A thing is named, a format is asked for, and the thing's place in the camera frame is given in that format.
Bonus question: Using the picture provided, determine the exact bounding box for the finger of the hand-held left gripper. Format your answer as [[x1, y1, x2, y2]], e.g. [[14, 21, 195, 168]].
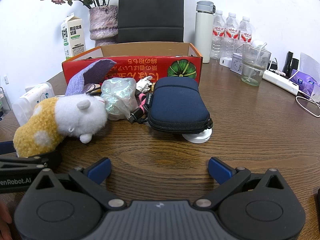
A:
[[0, 150, 62, 173], [0, 142, 17, 157]]

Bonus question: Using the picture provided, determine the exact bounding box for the purple tissue pack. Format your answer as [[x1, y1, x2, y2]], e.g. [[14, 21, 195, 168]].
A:
[[290, 71, 320, 93]]

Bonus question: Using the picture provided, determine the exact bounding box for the white power strip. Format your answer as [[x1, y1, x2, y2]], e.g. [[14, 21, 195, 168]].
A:
[[262, 69, 300, 96]]

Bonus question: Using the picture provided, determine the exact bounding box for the purple cloth pouch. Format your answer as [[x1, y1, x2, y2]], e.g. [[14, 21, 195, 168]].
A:
[[65, 59, 117, 96]]

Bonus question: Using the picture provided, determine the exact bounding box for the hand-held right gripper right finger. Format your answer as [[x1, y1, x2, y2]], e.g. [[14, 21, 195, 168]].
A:
[[194, 156, 288, 211]]

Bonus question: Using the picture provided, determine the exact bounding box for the pink black strap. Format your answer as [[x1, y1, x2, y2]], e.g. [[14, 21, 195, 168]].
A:
[[127, 93, 150, 124]]

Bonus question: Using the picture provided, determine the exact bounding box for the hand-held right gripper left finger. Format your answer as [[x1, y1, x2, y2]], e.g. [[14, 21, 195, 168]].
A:
[[32, 157, 125, 212]]

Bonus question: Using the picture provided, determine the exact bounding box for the white charger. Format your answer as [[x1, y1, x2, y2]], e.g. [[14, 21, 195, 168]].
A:
[[219, 57, 233, 68]]

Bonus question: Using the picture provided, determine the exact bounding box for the pink ceramic vase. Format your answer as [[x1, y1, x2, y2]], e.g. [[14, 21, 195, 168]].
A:
[[89, 5, 118, 47]]

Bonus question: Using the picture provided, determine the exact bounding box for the clear plastic wrapper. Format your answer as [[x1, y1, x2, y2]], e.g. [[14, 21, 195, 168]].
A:
[[299, 52, 320, 80]]

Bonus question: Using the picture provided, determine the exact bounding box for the crumpled white paper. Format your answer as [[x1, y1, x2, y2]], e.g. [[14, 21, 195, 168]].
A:
[[136, 78, 153, 92]]

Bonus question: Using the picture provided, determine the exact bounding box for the white thermos bottle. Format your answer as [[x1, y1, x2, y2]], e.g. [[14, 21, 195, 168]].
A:
[[194, 1, 216, 63]]

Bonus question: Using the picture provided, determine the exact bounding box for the white round disc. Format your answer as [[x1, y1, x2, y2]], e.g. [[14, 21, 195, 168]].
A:
[[182, 127, 212, 144]]

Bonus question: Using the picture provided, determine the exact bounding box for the black bottle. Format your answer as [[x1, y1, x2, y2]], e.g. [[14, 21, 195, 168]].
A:
[[283, 51, 293, 77], [290, 58, 300, 78]]

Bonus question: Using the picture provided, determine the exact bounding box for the white cable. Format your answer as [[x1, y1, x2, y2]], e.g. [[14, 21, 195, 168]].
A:
[[296, 90, 320, 118]]

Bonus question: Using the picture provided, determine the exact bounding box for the small pale tin box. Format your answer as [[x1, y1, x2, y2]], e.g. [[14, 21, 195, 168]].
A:
[[231, 53, 244, 75]]

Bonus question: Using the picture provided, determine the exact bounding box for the yellow white plush toy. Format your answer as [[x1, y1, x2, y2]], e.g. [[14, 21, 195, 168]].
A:
[[13, 97, 108, 158]]

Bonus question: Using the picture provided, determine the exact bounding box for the clear glass cup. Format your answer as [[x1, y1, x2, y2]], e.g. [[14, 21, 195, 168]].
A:
[[241, 43, 272, 87]]

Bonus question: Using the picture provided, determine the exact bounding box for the black paper bag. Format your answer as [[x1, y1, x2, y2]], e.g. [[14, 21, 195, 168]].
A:
[[117, 0, 185, 44]]

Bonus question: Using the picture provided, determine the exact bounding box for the iridescent plastic bag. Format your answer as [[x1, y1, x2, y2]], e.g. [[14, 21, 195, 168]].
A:
[[100, 78, 137, 120]]

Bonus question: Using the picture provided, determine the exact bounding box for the red cardboard box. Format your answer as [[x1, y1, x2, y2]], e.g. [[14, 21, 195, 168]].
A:
[[62, 42, 203, 87]]

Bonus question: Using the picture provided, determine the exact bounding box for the translucent plastic container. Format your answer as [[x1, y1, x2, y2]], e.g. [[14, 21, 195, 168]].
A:
[[11, 82, 55, 127]]

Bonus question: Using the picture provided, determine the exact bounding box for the wooden desktop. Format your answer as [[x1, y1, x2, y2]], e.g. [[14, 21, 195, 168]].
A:
[[0, 56, 320, 240]]

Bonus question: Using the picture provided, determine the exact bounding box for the white green milk carton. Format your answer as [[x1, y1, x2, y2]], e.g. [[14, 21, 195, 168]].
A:
[[61, 15, 87, 60]]

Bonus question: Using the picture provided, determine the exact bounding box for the black cable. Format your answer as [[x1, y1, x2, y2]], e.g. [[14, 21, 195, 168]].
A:
[[147, 77, 213, 133]]

